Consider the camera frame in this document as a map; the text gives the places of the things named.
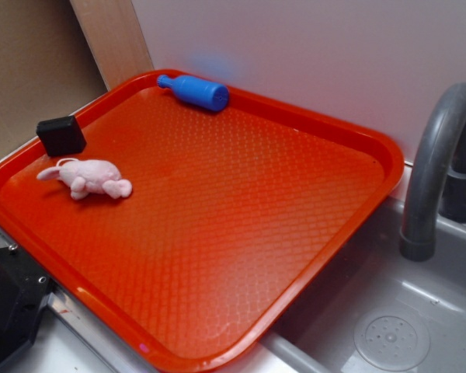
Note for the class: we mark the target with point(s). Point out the grey toy sink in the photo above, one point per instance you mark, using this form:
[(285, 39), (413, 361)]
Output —
[(371, 310)]

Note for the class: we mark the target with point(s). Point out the red plastic tray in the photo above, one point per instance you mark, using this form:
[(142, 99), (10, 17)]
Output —
[(232, 214)]

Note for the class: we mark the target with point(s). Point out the grey faucet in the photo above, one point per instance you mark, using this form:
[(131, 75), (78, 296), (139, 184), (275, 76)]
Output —
[(437, 185)]

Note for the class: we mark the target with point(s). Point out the wooden board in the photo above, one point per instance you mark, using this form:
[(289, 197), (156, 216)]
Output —
[(114, 36)]

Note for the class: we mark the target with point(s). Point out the blue plastic bottle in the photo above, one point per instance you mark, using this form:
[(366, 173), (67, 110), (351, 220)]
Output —
[(206, 94)]

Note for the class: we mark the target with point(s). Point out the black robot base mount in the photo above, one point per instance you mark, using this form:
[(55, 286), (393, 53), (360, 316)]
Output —
[(24, 291)]

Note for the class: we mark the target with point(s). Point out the pink plush toy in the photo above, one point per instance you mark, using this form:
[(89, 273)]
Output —
[(85, 177)]

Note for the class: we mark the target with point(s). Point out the black box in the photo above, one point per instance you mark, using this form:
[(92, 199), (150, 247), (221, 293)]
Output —
[(61, 136)]

